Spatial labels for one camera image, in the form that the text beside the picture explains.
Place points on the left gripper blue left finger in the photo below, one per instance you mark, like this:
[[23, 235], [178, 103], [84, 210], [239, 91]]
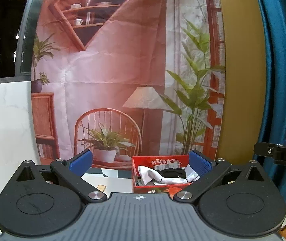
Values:
[[80, 163]]

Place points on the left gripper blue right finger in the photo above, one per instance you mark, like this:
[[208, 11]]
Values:
[[200, 163]]

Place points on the red strawberry cardboard box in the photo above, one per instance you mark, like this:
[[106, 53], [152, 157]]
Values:
[[150, 161]]

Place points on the printed living room backdrop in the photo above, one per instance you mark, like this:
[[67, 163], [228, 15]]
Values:
[[127, 78]]

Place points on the white shipping label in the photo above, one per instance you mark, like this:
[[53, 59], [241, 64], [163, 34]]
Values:
[[173, 165]]

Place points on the cartoon print tablecloth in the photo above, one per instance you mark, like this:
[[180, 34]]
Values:
[[109, 180]]

